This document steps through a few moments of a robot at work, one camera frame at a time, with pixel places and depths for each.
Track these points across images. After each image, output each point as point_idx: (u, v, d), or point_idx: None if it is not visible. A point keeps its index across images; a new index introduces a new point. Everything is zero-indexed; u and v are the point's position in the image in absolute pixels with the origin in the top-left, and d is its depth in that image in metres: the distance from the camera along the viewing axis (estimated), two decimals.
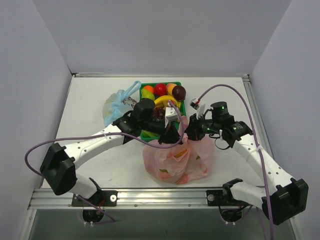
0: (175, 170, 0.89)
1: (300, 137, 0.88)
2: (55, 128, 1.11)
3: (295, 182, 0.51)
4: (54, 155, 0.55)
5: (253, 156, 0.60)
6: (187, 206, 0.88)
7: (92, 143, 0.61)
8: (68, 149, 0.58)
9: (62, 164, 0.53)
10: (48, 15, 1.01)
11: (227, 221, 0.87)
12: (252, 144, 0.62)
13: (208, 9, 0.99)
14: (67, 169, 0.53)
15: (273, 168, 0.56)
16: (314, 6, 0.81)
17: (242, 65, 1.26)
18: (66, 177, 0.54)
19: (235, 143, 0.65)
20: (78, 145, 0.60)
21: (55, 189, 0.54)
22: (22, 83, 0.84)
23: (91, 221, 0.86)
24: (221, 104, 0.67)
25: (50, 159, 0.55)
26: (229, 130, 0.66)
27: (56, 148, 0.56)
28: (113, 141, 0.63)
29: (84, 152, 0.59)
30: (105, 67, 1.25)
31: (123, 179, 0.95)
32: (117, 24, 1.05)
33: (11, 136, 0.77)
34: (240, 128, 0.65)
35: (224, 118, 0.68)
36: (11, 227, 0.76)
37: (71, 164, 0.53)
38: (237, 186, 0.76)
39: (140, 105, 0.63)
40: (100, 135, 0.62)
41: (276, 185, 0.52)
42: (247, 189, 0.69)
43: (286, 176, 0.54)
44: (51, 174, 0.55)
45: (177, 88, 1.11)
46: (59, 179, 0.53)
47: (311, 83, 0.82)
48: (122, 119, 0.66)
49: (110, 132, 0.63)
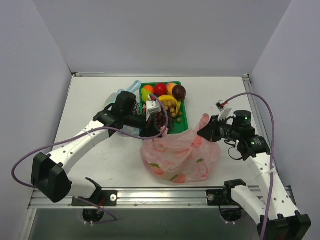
0: (168, 166, 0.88)
1: (300, 137, 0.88)
2: (55, 128, 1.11)
3: (298, 216, 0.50)
4: (41, 165, 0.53)
5: (262, 177, 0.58)
6: (187, 206, 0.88)
7: (77, 144, 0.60)
8: (53, 155, 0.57)
9: (51, 172, 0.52)
10: (48, 15, 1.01)
11: (227, 221, 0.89)
12: (265, 164, 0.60)
13: (209, 9, 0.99)
14: (58, 175, 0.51)
15: (280, 196, 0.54)
16: (314, 5, 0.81)
17: (243, 64, 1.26)
18: (59, 183, 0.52)
19: (248, 158, 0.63)
20: (62, 150, 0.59)
21: (52, 197, 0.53)
22: (22, 82, 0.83)
23: (92, 220, 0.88)
24: (245, 115, 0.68)
25: (37, 170, 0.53)
26: (246, 143, 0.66)
27: (42, 158, 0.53)
28: (97, 138, 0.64)
29: (71, 154, 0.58)
30: (105, 67, 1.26)
31: (123, 179, 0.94)
32: (117, 23, 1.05)
33: (11, 136, 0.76)
34: (258, 144, 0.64)
35: (245, 129, 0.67)
36: (11, 227, 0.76)
37: (60, 170, 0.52)
38: (239, 191, 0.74)
39: (123, 96, 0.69)
40: (83, 134, 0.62)
41: (278, 214, 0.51)
42: (247, 198, 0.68)
43: (292, 208, 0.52)
44: (44, 185, 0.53)
45: (177, 88, 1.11)
46: (52, 188, 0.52)
47: (311, 82, 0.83)
48: (103, 112, 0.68)
49: (92, 128, 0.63)
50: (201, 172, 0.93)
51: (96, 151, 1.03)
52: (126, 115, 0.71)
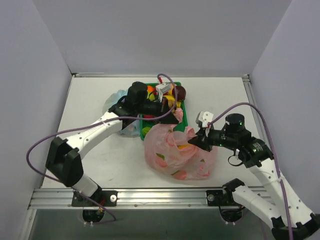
0: (173, 160, 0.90)
1: (300, 137, 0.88)
2: (55, 128, 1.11)
3: (315, 219, 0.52)
4: (57, 149, 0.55)
5: (272, 186, 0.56)
6: (187, 206, 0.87)
7: (92, 132, 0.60)
8: (70, 141, 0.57)
9: (67, 156, 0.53)
10: (48, 15, 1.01)
11: (227, 221, 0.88)
12: (272, 171, 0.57)
13: (209, 9, 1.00)
14: (73, 159, 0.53)
15: (294, 202, 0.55)
16: (314, 6, 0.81)
17: (243, 65, 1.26)
18: (74, 167, 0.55)
19: (253, 167, 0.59)
20: (79, 136, 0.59)
21: (65, 181, 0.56)
22: (22, 83, 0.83)
23: (91, 221, 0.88)
24: (239, 120, 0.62)
25: (54, 154, 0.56)
26: (247, 151, 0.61)
27: (58, 142, 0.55)
28: (113, 128, 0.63)
29: (86, 141, 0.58)
30: (105, 67, 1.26)
31: (124, 180, 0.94)
32: (118, 24, 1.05)
33: (11, 136, 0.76)
34: (259, 149, 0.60)
35: (240, 136, 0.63)
36: (11, 228, 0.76)
37: (76, 154, 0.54)
38: (240, 193, 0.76)
39: (133, 88, 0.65)
40: (99, 123, 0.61)
41: (297, 223, 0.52)
42: (252, 200, 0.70)
43: (306, 210, 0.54)
44: (58, 169, 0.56)
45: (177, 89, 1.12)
46: (66, 171, 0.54)
47: (310, 83, 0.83)
48: (117, 105, 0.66)
49: (108, 118, 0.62)
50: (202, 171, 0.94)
51: (96, 151, 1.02)
52: (139, 105, 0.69)
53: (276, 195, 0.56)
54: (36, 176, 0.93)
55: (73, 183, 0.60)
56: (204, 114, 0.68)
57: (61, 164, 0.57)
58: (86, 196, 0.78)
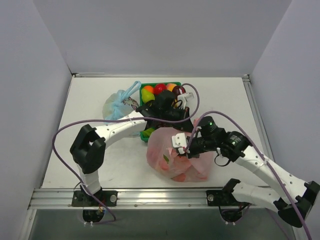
0: (175, 166, 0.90)
1: (300, 137, 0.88)
2: (55, 129, 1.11)
3: (310, 187, 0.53)
4: (86, 136, 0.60)
5: (262, 170, 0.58)
6: (187, 207, 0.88)
7: (119, 126, 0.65)
8: (98, 130, 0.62)
9: (94, 143, 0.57)
10: (48, 15, 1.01)
11: (227, 222, 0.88)
12: (256, 157, 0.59)
13: (209, 10, 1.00)
14: (99, 147, 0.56)
15: (286, 178, 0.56)
16: (314, 6, 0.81)
17: (243, 65, 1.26)
18: (97, 155, 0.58)
19: (238, 159, 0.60)
20: (107, 127, 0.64)
21: (85, 166, 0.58)
22: (22, 83, 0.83)
23: (91, 221, 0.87)
24: (208, 120, 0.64)
25: (81, 139, 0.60)
26: (227, 145, 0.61)
27: (88, 129, 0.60)
28: (137, 126, 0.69)
29: (113, 134, 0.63)
30: (105, 67, 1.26)
31: (124, 180, 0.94)
32: (118, 24, 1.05)
33: (11, 136, 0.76)
34: (238, 141, 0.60)
35: (216, 134, 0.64)
36: (11, 228, 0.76)
37: (102, 142, 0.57)
38: (239, 191, 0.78)
39: (163, 96, 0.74)
40: (126, 120, 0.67)
41: (296, 197, 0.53)
42: (252, 193, 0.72)
43: (300, 182, 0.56)
44: (82, 154, 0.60)
45: (177, 89, 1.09)
46: (89, 157, 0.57)
47: (311, 83, 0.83)
48: (144, 107, 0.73)
49: (134, 117, 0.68)
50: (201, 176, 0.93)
51: None
52: (164, 111, 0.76)
53: (268, 177, 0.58)
54: (36, 176, 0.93)
55: (92, 170, 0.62)
56: (175, 138, 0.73)
57: (84, 151, 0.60)
58: (91, 194, 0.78)
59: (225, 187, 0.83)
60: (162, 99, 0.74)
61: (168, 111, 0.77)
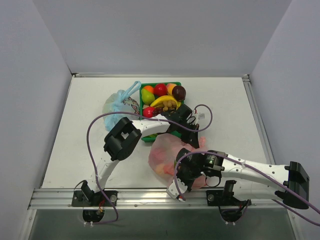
0: None
1: (300, 137, 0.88)
2: (55, 129, 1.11)
3: (291, 168, 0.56)
4: (123, 127, 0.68)
5: (245, 173, 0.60)
6: (187, 206, 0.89)
7: (150, 123, 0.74)
8: (135, 123, 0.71)
9: (132, 132, 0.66)
10: (48, 16, 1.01)
11: (227, 222, 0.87)
12: (234, 164, 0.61)
13: (209, 9, 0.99)
14: (136, 136, 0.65)
15: (268, 171, 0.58)
16: (314, 6, 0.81)
17: (242, 65, 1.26)
18: (132, 144, 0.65)
19: (223, 174, 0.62)
20: (140, 122, 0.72)
21: (119, 152, 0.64)
22: (21, 83, 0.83)
23: (91, 221, 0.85)
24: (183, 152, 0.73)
25: (119, 129, 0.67)
26: (207, 167, 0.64)
27: (126, 121, 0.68)
28: (162, 126, 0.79)
29: (145, 128, 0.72)
30: (105, 67, 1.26)
31: (124, 180, 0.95)
32: (118, 23, 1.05)
33: (11, 136, 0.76)
34: (214, 158, 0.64)
35: (196, 160, 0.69)
36: (11, 227, 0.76)
37: (139, 133, 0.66)
38: (238, 191, 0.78)
39: (184, 106, 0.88)
40: (155, 120, 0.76)
41: (284, 183, 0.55)
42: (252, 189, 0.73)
43: (281, 167, 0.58)
44: (117, 141, 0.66)
45: (177, 89, 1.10)
46: (126, 144, 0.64)
47: (311, 82, 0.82)
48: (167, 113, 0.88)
49: (161, 118, 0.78)
50: (199, 183, 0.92)
51: (96, 152, 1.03)
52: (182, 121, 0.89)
53: (254, 177, 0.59)
54: (36, 176, 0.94)
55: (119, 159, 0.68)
56: (171, 192, 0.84)
57: (119, 139, 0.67)
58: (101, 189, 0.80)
59: (225, 192, 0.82)
60: (183, 108, 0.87)
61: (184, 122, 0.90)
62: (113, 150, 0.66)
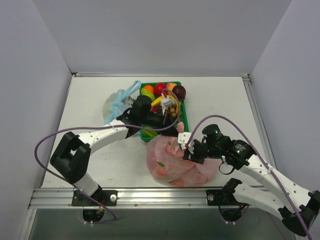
0: (172, 169, 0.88)
1: (300, 137, 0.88)
2: (55, 129, 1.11)
3: (314, 196, 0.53)
4: (68, 143, 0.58)
5: (266, 179, 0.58)
6: (187, 206, 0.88)
7: (102, 132, 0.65)
8: (82, 136, 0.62)
9: (79, 149, 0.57)
10: (48, 15, 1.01)
11: (227, 221, 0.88)
12: (261, 165, 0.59)
13: (209, 9, 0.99)
14: (84, 153, 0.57)
15: (289, 187, 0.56)
16: (314, 6, 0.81)
17: (242, 65, 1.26)
18: (81, 161, 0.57)
19: (243, 168, 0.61)
20: (90, 134, 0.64)
21: (69, 174, 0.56)
22: (22, 83, 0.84)
23: (91, 221, 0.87)
24: (214, 129, 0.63)
25: (63, 148, 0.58)
26: (231, 153, 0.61)
27: (71, 137, 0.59)
28: (119, 133, 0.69)
29: (96, 140, 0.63)
30: (106, 66, 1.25)
31: (124, 180, 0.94)
32: (117, 23, 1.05)
33: (11, 136, 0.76)
34: (242, 149, 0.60)
35: (221, 142, 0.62)
36: (11, 227, 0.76)
37: (87, 148, 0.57)
38: (241, 192, 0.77)
39: (139, 101, 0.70)
40: (108, 127, 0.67)
41: (300, 206, 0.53)
42: (255, 196, 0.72)
43: (304, 190, 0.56)
44: (64, 163, 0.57)
45: (177, 88, 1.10)
46: (74, 164, 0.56)
47: (310, 82, 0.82)
48: (123, 115, 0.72)
49: (116, 124, 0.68)
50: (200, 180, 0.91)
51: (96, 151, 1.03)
52: (143, 118, 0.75)
53: (272, 186, 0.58)
54: (36, 176, 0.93)
55: (72, 181, 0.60)
56: (182, 135, 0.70)
57: (66, 159, 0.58)
58: (87, 194, 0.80)
59: (225, 187, 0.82)
60: (137, 106, 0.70)
61: (148, 115, 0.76)
62: (61, 173, 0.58)
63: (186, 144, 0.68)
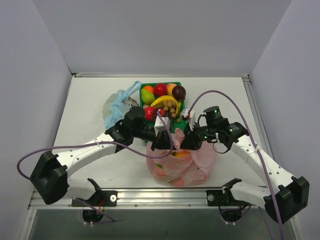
0: (171, 169, 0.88)
1: (300, 137, 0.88)
2: (55, 129, 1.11)
3: (296, 180, 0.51)
4: (46, 164, 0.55)
5: (251, 157, 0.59)
6: (187, 206, 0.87)
7: (84, 151, 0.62)
8: (60, 157, 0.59)
9: (55, 173, 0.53)
10: (48, 15, 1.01)
11: (227, 221, 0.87)
12: (249, 145, 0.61)
13: (209, 9, 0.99)
14: (59, 177, 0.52)
15: (273, 169, 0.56)
16: (314, 6, 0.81)
17: (242, 65, 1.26)
18: (58, 185, 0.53)
19: (232, 145, 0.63)
20: (70, 154, 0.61)
21: (44, 199, 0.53)
22: (22, 83, 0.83)
23: (91, 221, 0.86)
24: (214, 108, 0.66)
25: (40, 168, 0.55)
26: (225, 132, 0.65)
27: (49, 157, 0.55)
28: (105, 150, 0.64)
29: (76, 160, 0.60)
30: (106, 67, 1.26)
31: (124, 180, 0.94)
32: (117, 23, 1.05)
33: (11, 136, 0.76)
34: (236, 129, 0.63)
35: (219, 122, 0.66)
36: (11, 227, 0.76)
37: (63, 172, 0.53)
38: (237, 187, 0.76)
39: (130, 114, 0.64)
40: (92, 144, 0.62)
41: (279, 186, 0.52)
42: (247, 189, 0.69)
43: (288, 175, 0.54)
44: (42, 183, 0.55)
45: (177, 88, 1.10)
46: (50, 187, 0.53)
47: (310, 82, 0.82)
48: (114, 127, 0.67)
49: (102, 140, 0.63)
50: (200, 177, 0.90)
51: None
52: (135, 131, 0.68)
53: (256, 165, 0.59)
54: None
55: (53, 201, 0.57)
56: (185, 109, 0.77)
57: (45, 180, 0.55)
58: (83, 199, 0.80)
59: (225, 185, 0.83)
60: (127, 121, 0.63)
61: (141, 129, 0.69)
62: (41, 194, 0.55)
63: (188, 112, 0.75)
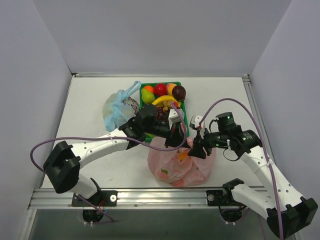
0: (175, 173, 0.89)
1: (300, 137, 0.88)
2: (55, 129, 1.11)
3: (305, 201, 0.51)
4: (60, 153, 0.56)
5: (262, 171, 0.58)
6: (187, 206, 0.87)
7: (98, 144, 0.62)
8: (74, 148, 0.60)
9: (68, 162, 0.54)
10: (47, 15, 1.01)
11: (227, 221, 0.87)
12: (261, 157, 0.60)
13: (209, 9, 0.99)
14: (72, 168, 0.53)
15: (282, 186, 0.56)
16: (314, 6, 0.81)
17: (242, 65, 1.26)
18: (70, 175, 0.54)
19: (243, 155, 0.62)
20: (84, 145, 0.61)
21: (56, 187, 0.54)
22: (21, 83, 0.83)
23: (91, 221, 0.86)
24: (227, 114, 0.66)
25: (54, 157, 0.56)
26: (237, 139, 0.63)
27: (63, 147, 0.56)
28: (118, 145, 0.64)
29: (90, 152, 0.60)
30: (106, 67, 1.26)
31: (124, 180, 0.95)
32: (117, 23, 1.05)
33: (11, 136, 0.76)
34: (249, 137, 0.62)
35: (231, 128, 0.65)
36: (11, 227, 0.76)
37: (76, 163, 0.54)
38: (238, 190, 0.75)
39: (142, 112, 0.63)
40: (106, 138, 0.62)
41: (287, 205, 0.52)
42: (249, 195, 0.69)
43: (297, 194, 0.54)
44: (54, 172, 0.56)
45: (177, 88, 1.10)
46: (62, 177, 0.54)
47: (310, 82, 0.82)
48: (127, 124, 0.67)
49: (116, 136, 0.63)
50: (199, 178, 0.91)
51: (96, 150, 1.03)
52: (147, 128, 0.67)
53: (266, 179, 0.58)
54: (36, 177, 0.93)
55: (63, 191, 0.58)
56: (195, 116, 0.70)
57: (57, 169, 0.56)
58: (82, 196, 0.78)
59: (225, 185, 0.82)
60: (139, 118, 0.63)
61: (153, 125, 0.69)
62: (52, 183, 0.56)
63: (200, 122, 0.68)
